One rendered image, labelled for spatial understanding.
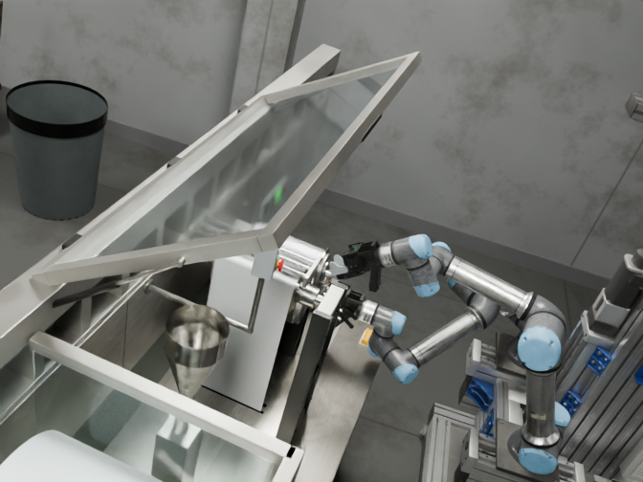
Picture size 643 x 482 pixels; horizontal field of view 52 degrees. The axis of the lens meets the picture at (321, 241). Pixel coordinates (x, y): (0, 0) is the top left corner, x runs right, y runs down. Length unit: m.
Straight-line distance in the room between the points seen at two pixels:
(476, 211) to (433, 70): 1.07
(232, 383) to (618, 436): 1.40
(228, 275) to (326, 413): 0.62
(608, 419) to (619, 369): 0.23
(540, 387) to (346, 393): 0.63
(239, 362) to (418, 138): 2.82
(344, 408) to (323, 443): 0.17
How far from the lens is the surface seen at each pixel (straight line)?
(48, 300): 1.37
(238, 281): 1.87
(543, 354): 2.02
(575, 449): 2.74
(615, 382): 2.50
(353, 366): 2.40
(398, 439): 3.45
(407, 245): 1.99
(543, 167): 4.66
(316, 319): 1.74
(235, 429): 1.24
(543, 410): 2.18
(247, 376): 2.09
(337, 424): 2.21
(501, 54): 4.36
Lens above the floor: 2.58
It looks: 35 degrees down
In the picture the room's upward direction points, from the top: 16 degrees clockwise
